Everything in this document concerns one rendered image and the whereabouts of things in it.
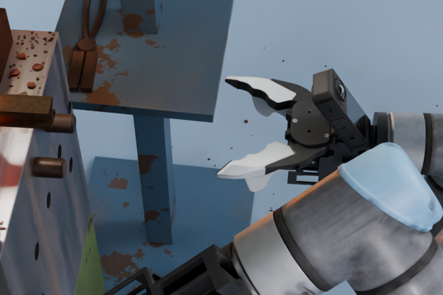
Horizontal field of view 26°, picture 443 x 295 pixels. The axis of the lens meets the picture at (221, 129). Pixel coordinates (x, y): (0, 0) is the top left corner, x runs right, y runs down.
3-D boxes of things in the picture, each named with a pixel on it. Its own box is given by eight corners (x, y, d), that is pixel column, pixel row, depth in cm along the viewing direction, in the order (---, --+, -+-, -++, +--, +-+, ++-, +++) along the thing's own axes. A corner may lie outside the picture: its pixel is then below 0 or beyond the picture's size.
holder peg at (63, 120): (77, 122, 134) (74, 110, 132) (74, 137, 132) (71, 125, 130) (49, 120, 134) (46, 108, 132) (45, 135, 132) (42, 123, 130)
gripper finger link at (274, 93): (224, 104, 124) (281, 140, 120) (225, 73, 120) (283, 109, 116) (240, 90, 126) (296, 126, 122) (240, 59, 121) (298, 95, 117)
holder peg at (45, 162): (67, 166, 129) (64, 154, 127) (64, 182, 127) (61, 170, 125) (38, 164, 129) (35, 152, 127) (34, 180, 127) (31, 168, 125)
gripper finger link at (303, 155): (271, 184, 111) (333, 152, 114) (272, 176, 110) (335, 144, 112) (250, 157, 113) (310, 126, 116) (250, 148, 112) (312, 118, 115)
